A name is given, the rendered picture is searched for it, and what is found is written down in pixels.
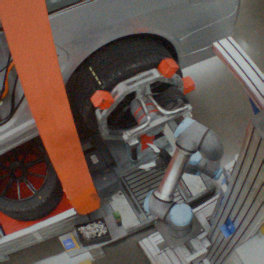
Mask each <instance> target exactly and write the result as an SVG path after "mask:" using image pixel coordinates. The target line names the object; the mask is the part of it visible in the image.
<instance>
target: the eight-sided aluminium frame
mask: <svg viewBox="0 0 264 264"><path fill-rule="evenodd" d="M142 79H143V80H142ZM139 80H140V81H139ZM137 81H139V82H137ZM157 81H160V82H164V83H170V84H173V86H174V87H177V88H178V89H179V90H182V91H183V92H184V90H183V88H184V82H183V80H182V79H181V77H180V76H179V75H178V74H174V75H173V77H171V78H165V77H164V76H163V74H162V73H161V71H160V70H159V69H156V68H155V69H151V70H150V71H148V72H146V73H143V74H140V75H139V76H134V77H132V78H130V79H128V80H126V81H122V82H120V83H118V85H117V86H116V87H115V89H114V90H113V91H112V92H111V93H110V94H111V96H112V98H113V99H114V101H115V102H114V103H113V104H112V105H111V106H110V107H109V108H108V109H107V110H103V109H97V110H96V117H97V121H98V128H99V131H100V134H101V135H102V137H103V139H104V140H119V141H123V140H122V135H123V133H124V132H127V131H129V130H132V129H134V128H136V127H139V126H138V124H137V125H136V126H133V127H131V128H130V129H112V128H108V126H107V116H108V115H109V114H110V113H111V112H112V111H113V110H114V109H115V107H116V106H117V105H118V104H119V103H120V101H121V100H122V99H123V98H124V97H125V96H126V95H128V94H129V93H132V92H133V91H135V90H136V89H139V88H142V87H144V86H147V85H150V84H152V83H155V82H157ZM182 103H183V101H182V100H181V99H179V100H174V101H170V102H167V103H166V104H165V105H164V106H163V107H162V108H163V109H164V110H166V111H172V110H174V109H177V108H178V107H179V106H181V104H182Z"/></svg>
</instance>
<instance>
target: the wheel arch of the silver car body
mask: <svg viewBox="0 0 264 264"><path fill-rule="evenodd" d="M139 36H141V37H149V38H152V39H155V40H156V41H159V42H160V43H161V44H162V45H163V46H164V47H165V48H166V49H167V50H168V52H169V53H170V54H171V56H172V57H173V58H174V59H175V61H176V62H177V64H178V65H179V66H180V57H179V52H178V50H177V47H176V45H175V44H174V43H173V42H172V41H171V40H170V39H169V38H166V37H164V36H162V35H159V34H154V33H141V32H138V33H133V34H128V35H125V36H121V37H118V38H115V39H113V40H111V41H109V42H107V43H105V44H104V45H106V44H108V43H112V42H118V41H122V40H124V39H128V38H132V37H139ZM102 46H103V45H101V46H100V47H102ZM81 62H82V61H81ZM81 62H80V63H81ZM80 63H79V64H78V65H77V66H76V68H75V69H74V71H73V72H72V73H71V75H72V74H75V73H77V72H79V71H80V70H81V69H82V67H81V64H80ZM71 75H70V76H71ZM70 76H69V78H70ZM69 78H68V79H67V81H68V80H69ZM66 84H67V82H66V83H65V86H66Z"/></svg>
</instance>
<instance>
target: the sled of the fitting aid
mask: <svg viewBox="0 0 264 264"><path fill-rule="evenodd" d="M88 140H89V143H90V145H91V147H96V148H98V149H100V152H101V153H102V156H103V157H104V160H105V162H106V163H107V165H109V167H111V168H114V169H115V171H116V173H117V175H118V176H119V178H120V177H122V176H125V175H127V174H129V173H131V172H132V171H134V170H136V169H138V168H139V167H138V166H141V165H145V164H149V163H151V162H153V161H155V160H157V155H158V154H157V153H155V152H154V151H152V152H150V153H149V154H148V155H145V156H144V157H142V163H141V164H138V165H132V164H130V163H128V164H126V165H124V166H121V167H119V168H118V167H117V166H116V163H115V162H114V160H113V158H112V156H111V155H110V154H109V152H108V150H107V148H106V146H105V144H104V142H103V141H102V138H101V137H100V134H99V133H97V134H95V135H93V136H90V137H88ZM161 149H166V150H167V151H168V153H171V152H173V147H172V146H171V144H170V142H168V144H167V145H166V146H163V147H161Z"/></svg>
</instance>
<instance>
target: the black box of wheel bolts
mask: <svg viewBox="0 0 264 264"><path fill-rule="evenodd" d="M74 226H75V229H76V233H77V235H78V238H79V240H80V243H82V246H83V247H87V246H91V245H96V244H99V243H104V242H108V241H111V240H112V239H111V235H110V233H109V229H108V227H107V223H106V221H105V220H104V217H102V218H98V219H94V220H90V221H86V222H82V223H77V224H74Z"/></svg>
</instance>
